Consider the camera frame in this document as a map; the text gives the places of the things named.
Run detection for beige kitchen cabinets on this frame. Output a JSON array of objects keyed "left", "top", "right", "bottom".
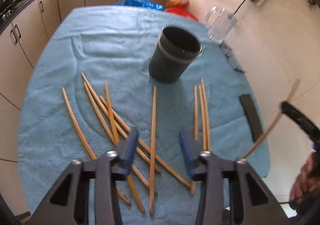
[{"left": 1, "top": 0, "right": 188, "bottom": 215}]

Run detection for right hand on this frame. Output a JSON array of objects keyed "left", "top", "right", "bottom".
[{"left": 289, "top": 153, "right": 319, "bottom": 201}]

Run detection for black smartphone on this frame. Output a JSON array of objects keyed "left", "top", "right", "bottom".
[{"left": 239, "top": 94, "right": 263, "bottom": 143}]

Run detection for blue terry cloth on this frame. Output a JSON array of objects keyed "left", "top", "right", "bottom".
[{"left": 17, "top": 5, "right": 271, "bottom": 225}]

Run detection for black eyeglasses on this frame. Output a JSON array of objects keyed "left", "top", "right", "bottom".
[{"left": 219, "top": 41, "right": 246, "bottom": 74}]

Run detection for dark utensil holder cup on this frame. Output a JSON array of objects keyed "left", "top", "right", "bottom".
[{"left": 149, "top": 26, "right": 203, "bottom": 83}]

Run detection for clear glass mug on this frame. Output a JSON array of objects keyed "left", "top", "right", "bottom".
[{"left": 205, "top": 5, "right": 238, "bottom": 43}]

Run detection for red plastic basin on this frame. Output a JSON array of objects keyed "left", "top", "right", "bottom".
[{"left": 164, "top": 7, "right": 198, "bottom": 22}]

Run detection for blue plastic bag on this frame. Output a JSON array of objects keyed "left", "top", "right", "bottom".
[{"left": 115, "top": 0, "right": 165, "bottom": 11}]

